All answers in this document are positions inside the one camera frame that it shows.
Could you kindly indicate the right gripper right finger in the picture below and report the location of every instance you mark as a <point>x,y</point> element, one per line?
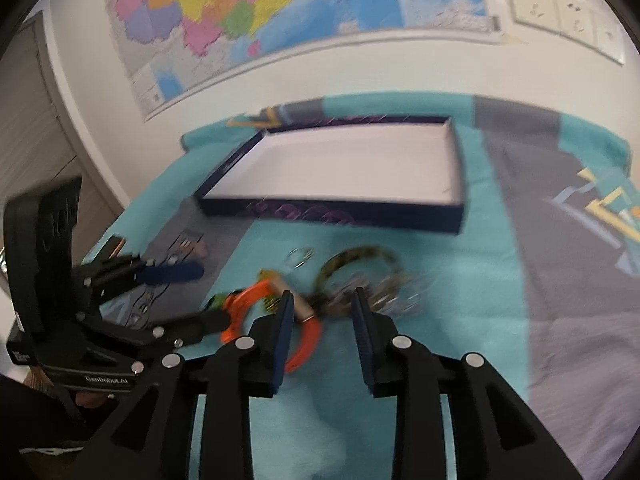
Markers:
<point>396,366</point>

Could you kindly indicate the dark blue shallow box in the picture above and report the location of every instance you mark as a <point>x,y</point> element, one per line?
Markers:
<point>387,172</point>

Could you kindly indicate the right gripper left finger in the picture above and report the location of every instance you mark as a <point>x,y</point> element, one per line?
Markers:
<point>251,366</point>

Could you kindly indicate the left hand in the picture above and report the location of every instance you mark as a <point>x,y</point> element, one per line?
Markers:
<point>37,379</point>

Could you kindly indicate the colourful wall map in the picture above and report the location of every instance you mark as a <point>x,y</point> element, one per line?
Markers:
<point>171,49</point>

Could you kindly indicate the tortoiseshell gold bangle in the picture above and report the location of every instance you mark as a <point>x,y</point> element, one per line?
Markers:
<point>376,269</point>

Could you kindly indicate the white wall socket panel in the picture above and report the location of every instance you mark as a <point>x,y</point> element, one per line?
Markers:
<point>573,20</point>

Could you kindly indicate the grey wooden door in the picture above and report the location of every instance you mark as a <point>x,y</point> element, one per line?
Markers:
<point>39,141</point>

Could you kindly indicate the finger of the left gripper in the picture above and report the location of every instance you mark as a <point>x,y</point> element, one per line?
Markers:
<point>170,272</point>
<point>190,329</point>

